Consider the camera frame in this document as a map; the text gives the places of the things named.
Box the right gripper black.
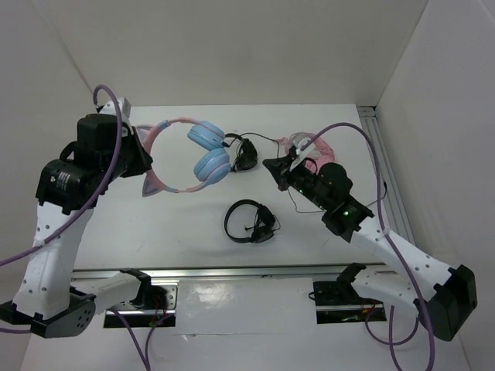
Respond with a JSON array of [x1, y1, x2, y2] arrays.
[[263, 154, 330, 210]]

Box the thin black headphone cable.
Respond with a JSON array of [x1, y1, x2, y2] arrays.
[[222, 132, 387, 214]]

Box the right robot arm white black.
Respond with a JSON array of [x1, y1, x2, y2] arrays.
[[262, 156, 477, 341]]

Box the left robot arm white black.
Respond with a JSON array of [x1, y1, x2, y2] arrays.
[[1, 113, 167, 339]]

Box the black headphones far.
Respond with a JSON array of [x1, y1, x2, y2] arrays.
[[223, 133, 258, 172]]

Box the black headphones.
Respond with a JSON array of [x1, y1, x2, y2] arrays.
[[223, 133, 258, 172], [224, 199, 281, 244]]

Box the black headphones near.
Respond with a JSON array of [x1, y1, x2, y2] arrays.
[[224, 199, 281, 244]]

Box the pink gaming headset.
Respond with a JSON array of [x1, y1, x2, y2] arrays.
[[276, 131, 335, 168]]

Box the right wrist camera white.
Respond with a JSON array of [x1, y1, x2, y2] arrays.
[[289, 132, 316, 171]]

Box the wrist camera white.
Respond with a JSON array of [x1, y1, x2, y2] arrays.
[[97, 97, 131, 124], [289, 132, 316, 171]]

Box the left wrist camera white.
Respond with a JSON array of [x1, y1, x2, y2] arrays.
[[97, 97, 131, 124]]

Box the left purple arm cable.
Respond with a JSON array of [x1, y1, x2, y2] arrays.
[[0, 83, 125, 267]]

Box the aluminium front rail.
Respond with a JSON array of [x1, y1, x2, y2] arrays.
[[71, 264, 394, 281]]

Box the aluminium side rail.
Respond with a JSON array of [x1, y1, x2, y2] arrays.
[[357, 106, 415, 243]]

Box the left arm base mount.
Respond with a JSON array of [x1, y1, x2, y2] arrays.
[[103, 278, 179, 329]]

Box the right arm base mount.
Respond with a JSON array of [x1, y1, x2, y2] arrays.
[[308, 281, 387, 325]]

